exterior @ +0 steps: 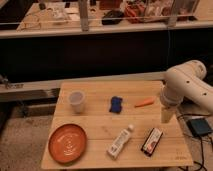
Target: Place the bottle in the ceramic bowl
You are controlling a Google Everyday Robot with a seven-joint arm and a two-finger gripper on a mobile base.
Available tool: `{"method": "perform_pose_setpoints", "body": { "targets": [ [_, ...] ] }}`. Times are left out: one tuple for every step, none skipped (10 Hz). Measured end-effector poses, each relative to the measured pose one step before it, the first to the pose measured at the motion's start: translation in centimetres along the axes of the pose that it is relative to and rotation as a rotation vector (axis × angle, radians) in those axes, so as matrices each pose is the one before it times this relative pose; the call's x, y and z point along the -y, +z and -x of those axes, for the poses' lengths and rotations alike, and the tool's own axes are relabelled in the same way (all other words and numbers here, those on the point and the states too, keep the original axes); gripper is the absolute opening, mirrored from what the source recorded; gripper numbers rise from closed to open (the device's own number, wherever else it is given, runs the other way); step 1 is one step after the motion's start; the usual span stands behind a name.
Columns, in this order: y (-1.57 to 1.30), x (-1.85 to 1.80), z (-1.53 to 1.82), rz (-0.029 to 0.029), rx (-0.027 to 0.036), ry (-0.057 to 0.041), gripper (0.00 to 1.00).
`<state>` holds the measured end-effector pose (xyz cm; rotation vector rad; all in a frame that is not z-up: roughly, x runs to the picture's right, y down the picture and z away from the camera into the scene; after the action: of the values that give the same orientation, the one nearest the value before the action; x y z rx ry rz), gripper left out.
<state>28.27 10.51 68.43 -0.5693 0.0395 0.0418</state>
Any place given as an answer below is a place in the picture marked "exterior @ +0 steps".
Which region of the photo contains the blue sponge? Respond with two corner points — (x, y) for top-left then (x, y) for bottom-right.
(109, 96), (123, 113)

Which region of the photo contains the orange tool on shelf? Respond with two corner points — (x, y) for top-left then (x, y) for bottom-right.
(124, 4), (145, 23)

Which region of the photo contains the translucent plastic cup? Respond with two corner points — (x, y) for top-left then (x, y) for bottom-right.
(69, 91), (85, 113)

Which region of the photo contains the orange carrot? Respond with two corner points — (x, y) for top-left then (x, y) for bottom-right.
(134, 98), (155, 107)

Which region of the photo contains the orange ceramic bowl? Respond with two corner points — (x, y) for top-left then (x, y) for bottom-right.
(48, 124), (87, 164)

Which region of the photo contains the black power adapter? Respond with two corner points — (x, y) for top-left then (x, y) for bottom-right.
(187, 118), (213, 137)

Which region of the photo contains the white bottle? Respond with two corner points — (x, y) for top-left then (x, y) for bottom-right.
(107, 124), (134, 159)

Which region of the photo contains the black rectangular box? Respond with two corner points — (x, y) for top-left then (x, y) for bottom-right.
(141, 128), (163, 157)

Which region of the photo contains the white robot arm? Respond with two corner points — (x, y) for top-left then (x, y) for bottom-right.
(159, 60), (213, 123)

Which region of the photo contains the black bag on shelf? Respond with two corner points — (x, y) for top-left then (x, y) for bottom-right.
(101, 10), (124, 25)

